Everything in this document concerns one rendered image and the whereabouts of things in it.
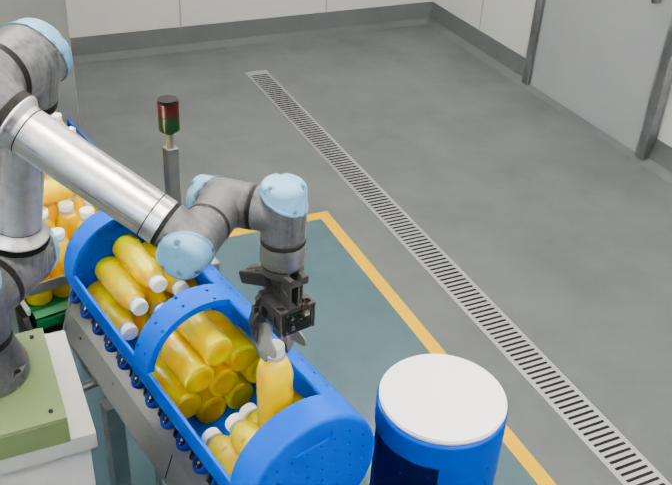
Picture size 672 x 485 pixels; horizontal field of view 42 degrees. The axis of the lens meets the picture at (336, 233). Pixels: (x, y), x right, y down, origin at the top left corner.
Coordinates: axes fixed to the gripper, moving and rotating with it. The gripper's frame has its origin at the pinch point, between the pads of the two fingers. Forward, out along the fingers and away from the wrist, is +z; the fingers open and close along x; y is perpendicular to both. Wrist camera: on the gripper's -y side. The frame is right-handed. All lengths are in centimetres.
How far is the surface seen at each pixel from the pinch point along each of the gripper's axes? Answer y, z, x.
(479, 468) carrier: 20, 36, 39
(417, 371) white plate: -3.3, 27.0, 40.2
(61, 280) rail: -86, 34, -11
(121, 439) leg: -70, 81, -5
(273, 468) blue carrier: 13.7, 13.3, -8.5
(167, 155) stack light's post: -116, 22, 35
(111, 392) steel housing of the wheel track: -52, 45, -13
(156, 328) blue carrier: -29.7, 11.7, -9.5
